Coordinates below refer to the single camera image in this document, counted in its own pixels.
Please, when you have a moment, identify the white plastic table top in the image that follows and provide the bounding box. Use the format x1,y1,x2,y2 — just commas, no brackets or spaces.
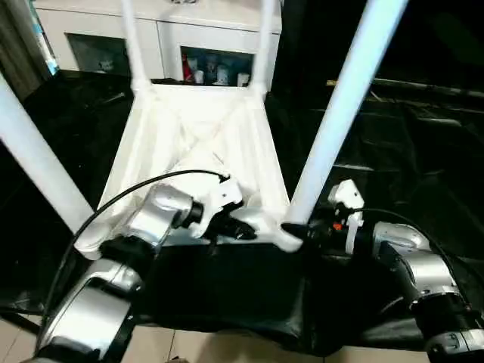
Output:
73,81,306,262

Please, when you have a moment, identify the white plastic table leg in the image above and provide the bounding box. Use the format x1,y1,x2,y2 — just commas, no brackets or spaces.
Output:
285,0,411,228
0,71,95,235
251,0,278,95
119,0,154,95

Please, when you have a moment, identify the black work mat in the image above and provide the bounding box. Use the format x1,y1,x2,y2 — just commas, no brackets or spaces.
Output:
0,70,484,356

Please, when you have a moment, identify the dark long rod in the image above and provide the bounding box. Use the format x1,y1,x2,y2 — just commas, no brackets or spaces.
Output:
372,78,484,99

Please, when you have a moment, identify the white glass door cabinet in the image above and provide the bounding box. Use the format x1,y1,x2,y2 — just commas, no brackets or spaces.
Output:
33,0,283,88

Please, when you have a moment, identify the white blue patterned roll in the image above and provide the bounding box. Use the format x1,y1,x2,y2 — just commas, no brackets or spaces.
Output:
29,11,61,75

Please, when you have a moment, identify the beige curtain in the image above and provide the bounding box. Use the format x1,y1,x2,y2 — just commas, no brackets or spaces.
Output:
0,0,46,103

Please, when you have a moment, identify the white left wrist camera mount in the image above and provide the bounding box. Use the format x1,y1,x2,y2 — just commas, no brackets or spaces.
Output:
191,174,245,238

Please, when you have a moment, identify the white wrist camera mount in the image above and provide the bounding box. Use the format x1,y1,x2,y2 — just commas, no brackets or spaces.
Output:
191,174,245,238
327,179,366,253

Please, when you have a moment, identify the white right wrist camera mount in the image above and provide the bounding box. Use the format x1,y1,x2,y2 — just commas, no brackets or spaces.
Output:
327,179,366,253

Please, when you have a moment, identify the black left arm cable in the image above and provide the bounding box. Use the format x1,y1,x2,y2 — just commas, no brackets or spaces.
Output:
36,169,231,356

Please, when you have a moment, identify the black metal table frame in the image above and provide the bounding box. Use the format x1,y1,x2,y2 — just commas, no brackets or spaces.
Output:
0,308,41,336

